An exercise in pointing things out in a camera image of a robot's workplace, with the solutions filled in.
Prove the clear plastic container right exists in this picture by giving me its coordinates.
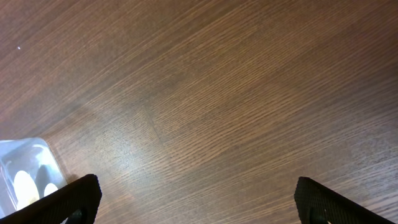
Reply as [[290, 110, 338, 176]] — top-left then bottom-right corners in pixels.
[[1, 138, 67, 218]]

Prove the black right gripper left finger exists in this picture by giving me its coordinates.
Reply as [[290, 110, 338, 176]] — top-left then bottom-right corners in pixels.
[[1, 174, 101, 224]]

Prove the white plastic spoon slim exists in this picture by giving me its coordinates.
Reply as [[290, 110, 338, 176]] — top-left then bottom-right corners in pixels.
[[44, 183, 58, 197]]

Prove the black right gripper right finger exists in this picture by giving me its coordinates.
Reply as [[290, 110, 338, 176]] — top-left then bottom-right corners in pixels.
[[294, 177, 394, 224]]

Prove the yellow plastic spoon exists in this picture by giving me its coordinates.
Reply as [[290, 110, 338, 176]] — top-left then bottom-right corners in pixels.
[[14, 170, 39, 210]]

